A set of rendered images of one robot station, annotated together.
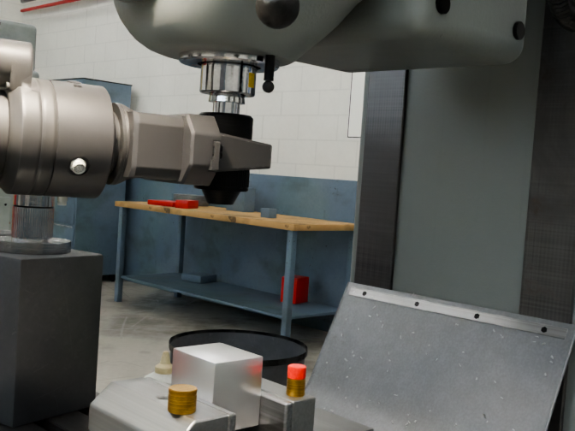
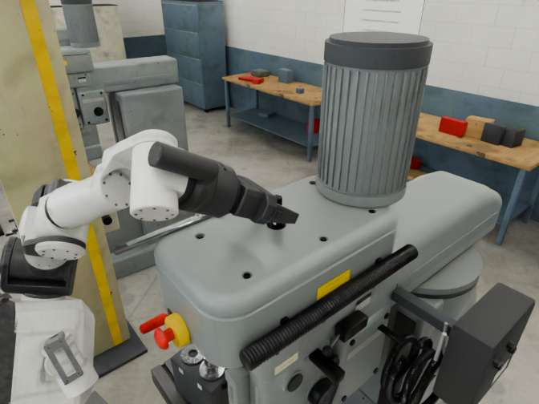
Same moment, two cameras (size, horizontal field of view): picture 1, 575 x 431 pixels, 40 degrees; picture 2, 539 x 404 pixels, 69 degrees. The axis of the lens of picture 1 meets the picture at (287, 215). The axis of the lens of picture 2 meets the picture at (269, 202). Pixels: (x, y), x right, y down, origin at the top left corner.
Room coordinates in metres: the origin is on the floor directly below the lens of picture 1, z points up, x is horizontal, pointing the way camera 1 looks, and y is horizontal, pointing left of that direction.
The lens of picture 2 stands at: (0.03, 0.01, 2.30)
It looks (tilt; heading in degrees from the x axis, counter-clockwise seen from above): 29 degrees down; 6
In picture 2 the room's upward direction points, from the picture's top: straight up
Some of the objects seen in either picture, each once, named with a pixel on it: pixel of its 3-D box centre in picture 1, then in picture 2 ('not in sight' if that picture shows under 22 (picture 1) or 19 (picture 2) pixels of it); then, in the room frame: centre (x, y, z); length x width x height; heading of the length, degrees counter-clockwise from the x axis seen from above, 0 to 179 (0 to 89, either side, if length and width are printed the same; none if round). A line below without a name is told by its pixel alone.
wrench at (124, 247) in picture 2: not in sight; (176, 226); (0.64, 0.25, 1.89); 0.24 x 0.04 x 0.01; 136
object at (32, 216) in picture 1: (32, 215); (211, 362); (0.93, 0.30, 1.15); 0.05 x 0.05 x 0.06
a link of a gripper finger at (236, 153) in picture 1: (239, 154); not in sight; (0.65, 0.04, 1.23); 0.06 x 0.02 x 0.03; 120
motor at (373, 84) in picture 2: not in sight; (367, 119); (0.85, -0.12, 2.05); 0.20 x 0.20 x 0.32
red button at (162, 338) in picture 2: not in sight; (164, 337); (0.50, 0.24, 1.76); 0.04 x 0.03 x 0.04; 45
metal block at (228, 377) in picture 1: (216, 386); not in sight; (0.67, 0.05, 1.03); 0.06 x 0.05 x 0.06; 43
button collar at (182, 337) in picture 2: not in sight; (177, 330); (0.51, 0.22, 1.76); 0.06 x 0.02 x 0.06; 45
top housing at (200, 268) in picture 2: not in sight; (281, 254); (0.69, 0.05, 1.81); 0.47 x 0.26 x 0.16; 135
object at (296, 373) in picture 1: (296, 380); not in sight; (0.67, -0.02, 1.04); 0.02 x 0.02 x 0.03
